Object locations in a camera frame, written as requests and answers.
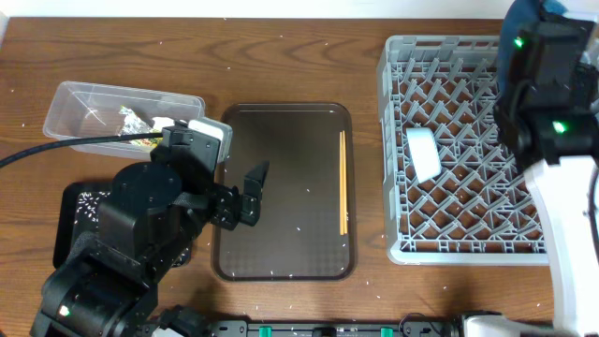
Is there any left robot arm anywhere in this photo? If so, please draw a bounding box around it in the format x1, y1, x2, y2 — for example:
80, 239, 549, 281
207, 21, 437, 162
30, 133, 269, 336

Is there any grey dishwasher rack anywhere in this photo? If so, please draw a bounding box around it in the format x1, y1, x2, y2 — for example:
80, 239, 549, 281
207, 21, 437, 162
377, 36, 548, 266

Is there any spilled white rice pile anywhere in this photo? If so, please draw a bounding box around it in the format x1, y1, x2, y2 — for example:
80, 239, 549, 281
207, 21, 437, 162
74, 191, 110, 231

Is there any wooden chopstick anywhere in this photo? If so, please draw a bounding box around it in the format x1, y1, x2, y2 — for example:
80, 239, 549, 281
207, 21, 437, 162
340, 131, 348, 235
339, 131, 346, 236

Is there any light blue rice bowl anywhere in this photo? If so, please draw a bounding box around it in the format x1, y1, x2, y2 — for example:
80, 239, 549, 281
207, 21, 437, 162
406, 127, 442, 183

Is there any dark blue plate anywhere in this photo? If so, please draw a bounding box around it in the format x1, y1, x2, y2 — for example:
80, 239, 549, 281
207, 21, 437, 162
496, 0, 567, 92

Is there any foil snack wrapper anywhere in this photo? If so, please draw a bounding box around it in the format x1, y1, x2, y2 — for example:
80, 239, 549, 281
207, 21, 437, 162
118, 106, 162, 148

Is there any white tissue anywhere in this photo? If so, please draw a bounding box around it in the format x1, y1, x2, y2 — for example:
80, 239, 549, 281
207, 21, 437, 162
152, 117, 175, 132

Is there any brown serving tray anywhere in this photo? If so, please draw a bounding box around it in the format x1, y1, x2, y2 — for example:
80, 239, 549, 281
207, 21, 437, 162
212, 103, 357, 282

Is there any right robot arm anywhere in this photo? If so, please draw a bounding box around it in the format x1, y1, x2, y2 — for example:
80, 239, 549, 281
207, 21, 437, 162
493, 0, 598, 336

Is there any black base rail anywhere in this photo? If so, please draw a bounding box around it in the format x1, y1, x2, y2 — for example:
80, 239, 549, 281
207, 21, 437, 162
139, 306, 561, 337

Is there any black plastic bin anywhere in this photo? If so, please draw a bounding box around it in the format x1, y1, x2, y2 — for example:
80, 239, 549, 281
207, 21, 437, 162
51, 181, 193, 271

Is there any clear plastic bin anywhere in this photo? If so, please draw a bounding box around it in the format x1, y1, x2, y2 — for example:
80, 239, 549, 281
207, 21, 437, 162
43, 81, 205, 140

